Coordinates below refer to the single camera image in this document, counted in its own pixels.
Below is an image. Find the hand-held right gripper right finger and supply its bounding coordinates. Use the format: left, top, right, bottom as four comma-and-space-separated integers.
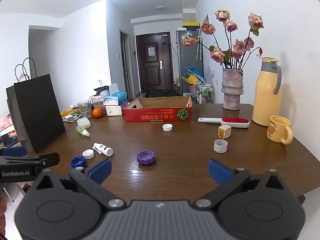
195, 158, 285, 209

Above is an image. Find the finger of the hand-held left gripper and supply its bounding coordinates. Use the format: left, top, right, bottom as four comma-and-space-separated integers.
0, 152, 60, 167
3, 146, 27, 157

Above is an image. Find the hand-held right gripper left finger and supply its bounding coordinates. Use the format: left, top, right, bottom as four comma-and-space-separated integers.
36, 158, 127, 211

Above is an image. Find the blue bottle cap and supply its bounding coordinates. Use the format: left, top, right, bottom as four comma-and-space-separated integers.
70, 156, 87, 168

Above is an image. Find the cream square container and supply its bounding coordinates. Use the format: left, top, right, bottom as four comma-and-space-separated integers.
218, 125, 232, 139

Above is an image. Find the green spray bottle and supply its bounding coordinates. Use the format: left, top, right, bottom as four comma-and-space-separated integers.
76, 126, 90, 137

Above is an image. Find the purple bottle cap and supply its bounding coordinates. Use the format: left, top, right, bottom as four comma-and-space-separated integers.
137, 150, 157, 165

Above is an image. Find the red and white lint brush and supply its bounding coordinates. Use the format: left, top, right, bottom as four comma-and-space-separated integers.
198, 117, 250, 128

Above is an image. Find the printed cardboard box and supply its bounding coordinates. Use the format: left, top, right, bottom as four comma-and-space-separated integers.
123, 97, 192, 122

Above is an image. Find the laptop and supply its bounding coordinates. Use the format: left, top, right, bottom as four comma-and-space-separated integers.
0, 124, 20, 148

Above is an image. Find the small white spray bottle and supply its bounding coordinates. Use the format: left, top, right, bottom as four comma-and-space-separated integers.
93, 143, 113, 157

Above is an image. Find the black paper bag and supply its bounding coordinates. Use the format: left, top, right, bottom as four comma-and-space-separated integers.
6, 57, 66, 153

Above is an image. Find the white wet-wipes packet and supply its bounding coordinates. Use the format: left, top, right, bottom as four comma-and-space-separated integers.
77, 117, 91, 129

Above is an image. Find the yellow green item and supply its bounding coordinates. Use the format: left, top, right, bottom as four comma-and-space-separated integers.
60, 108, 81, 116

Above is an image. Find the clear glass cup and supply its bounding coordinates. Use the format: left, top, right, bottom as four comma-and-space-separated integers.
78, 100, 92, 118

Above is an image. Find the white tissue pack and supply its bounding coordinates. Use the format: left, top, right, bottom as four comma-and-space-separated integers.
105, 105, 124, 116

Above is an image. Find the clear container with white lid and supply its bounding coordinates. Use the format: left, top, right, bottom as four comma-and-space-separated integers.
90, 95, 104, 109

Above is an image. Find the yellow bear mug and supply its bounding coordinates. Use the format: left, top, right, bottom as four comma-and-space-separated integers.
266, 115, 293, 145

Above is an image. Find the blue tissue pack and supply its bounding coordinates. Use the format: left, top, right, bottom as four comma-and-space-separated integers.
103, 83, 127, 106

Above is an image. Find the metal utility cart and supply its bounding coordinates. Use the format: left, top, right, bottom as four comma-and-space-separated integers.
196, 81, 214, 104

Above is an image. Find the black metal object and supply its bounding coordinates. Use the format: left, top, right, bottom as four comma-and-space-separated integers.
94, 86, 110, 97

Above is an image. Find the pink ceramic vase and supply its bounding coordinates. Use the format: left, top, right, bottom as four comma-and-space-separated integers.
221, 68, 244, 110

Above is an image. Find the yellow thermos jug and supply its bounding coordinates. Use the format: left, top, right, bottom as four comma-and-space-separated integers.
252, 57, 282, 126

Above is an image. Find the yellow watering can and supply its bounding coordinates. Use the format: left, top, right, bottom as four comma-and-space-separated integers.
180, 74, 198, 85

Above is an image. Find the blue plastic item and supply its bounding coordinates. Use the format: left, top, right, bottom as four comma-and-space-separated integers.
184, 67, 203, 80

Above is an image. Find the grey refrigerator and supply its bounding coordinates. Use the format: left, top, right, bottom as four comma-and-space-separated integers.
176, 27, 204, 97

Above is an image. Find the dried pink rose bouquet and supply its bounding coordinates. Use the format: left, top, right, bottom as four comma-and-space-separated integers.
181, 9, 264, 70

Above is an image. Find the dark brown door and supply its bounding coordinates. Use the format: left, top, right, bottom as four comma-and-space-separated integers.
136, 33, 174, 94

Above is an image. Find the folded white umbrella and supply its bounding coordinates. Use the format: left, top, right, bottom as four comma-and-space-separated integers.
196, 29, 202, 60

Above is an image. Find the white plastic ring cup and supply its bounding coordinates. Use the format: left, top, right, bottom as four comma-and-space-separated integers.
214, 139, 228, 153

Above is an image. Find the purple wall decoration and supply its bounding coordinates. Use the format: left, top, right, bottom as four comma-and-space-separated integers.
206, 62, 215, 83

